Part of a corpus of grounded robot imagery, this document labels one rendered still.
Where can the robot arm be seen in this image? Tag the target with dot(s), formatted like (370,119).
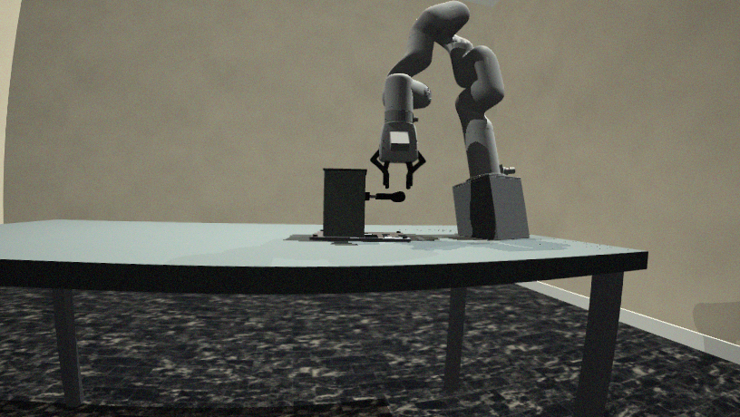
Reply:
(486,88)

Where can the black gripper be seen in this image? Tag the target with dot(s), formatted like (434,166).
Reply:
(387,156)

